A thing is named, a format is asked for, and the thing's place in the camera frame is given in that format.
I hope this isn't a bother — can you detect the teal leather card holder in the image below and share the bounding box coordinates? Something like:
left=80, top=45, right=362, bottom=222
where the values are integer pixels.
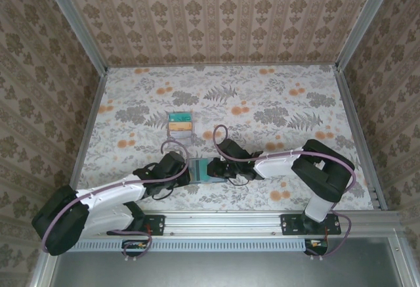
left=188, top=157, right=230, bottom=185

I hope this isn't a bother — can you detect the pale printed credit card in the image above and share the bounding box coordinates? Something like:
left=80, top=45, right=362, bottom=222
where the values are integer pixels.
left=169, top=130, right=192, bottom=145

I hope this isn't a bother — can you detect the teal credit card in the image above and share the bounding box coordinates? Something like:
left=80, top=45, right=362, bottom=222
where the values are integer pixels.
left=168, top=112, right=192, bottom=123

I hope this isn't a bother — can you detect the clear tray with sponges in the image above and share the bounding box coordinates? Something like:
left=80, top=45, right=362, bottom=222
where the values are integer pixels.
left=166, top=112, right=195, bottom=146

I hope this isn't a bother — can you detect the grey metal sheet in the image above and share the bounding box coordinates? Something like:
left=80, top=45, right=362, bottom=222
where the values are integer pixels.
left=49, top=250, right=406, bottom=287

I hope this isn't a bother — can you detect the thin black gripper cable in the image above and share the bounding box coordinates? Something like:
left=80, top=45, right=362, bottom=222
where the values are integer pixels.
left=152, top=181, right=180, bottom=202
left=226, top=171, right=250, bottom=187

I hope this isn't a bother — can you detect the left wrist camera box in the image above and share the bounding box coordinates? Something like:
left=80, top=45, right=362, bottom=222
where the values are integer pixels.
left=159, top=151, right=188, bottom=179

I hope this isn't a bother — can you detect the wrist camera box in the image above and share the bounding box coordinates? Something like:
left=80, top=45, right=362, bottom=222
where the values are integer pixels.
left=159, top=151, right=188, bottom=179
left=216, top=139, right=249, bottom=165

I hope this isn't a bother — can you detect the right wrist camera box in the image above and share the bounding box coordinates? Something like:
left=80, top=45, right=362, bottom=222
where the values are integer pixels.
left=216, top=139, right=249, bottom=165

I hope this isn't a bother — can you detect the wide aluminium mounting rail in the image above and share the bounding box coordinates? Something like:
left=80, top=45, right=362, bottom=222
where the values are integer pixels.
left=81, top=210, right=403, bottom=239

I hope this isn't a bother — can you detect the wired connector socket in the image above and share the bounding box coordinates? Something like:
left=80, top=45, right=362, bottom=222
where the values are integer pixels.
left=304, top=238, right=329, bottom=257
left=121, top=239, right=149, bottom=257

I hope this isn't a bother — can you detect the pale slotted cable duct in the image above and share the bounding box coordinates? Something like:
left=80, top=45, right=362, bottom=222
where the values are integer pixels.
left=73, top=238, right=306, bottom=253

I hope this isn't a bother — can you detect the aluminium frame rail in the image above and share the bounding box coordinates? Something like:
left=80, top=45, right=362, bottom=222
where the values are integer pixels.
left=70, top=68, right=109, bottom=186
left=30, top=250, right=62, bottom=287
left=388, top=234, right=415, bottom=287
left=334, top=65, right=389, bottom=211
left=106, top=62, right=339, bottom=70

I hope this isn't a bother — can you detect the aluminium corner post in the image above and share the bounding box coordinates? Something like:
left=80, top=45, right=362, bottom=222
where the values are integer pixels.
left=39, top=0, right=109, bottom=74
left=335, top=0, right=400, bottom=71

